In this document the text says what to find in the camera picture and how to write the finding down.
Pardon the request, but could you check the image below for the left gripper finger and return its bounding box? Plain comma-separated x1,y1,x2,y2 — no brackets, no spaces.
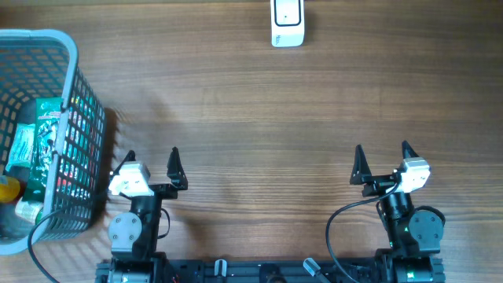
167,147,188,190
111,150,136,176

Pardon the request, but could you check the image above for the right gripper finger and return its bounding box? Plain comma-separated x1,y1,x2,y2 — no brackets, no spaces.
402,140,419,159
349,145,372,185

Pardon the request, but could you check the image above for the green snack bag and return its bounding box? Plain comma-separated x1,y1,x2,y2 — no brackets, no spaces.
22,97,62,203

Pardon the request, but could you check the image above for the red chili sauce bottle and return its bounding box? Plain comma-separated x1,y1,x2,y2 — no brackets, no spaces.
0,175,22,203

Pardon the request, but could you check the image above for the green lid white jar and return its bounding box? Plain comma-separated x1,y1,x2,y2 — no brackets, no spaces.
15,200,44,224

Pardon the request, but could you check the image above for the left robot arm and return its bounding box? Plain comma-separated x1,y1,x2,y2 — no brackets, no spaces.
95,147,188,283

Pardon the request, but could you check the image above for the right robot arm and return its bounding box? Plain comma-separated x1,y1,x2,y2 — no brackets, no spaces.
350,141,446,283

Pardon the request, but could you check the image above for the white barcode scanner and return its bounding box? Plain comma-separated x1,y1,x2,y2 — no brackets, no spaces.
270,0,305,48

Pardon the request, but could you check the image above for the light teal tissue pack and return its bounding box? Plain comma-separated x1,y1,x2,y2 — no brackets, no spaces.
6,123,35,171

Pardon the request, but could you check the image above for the grey plastic mesh basket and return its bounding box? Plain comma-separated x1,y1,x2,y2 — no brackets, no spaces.
1,29,106,255

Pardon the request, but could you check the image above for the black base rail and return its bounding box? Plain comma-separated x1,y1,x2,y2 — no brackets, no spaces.
95,258,446,283

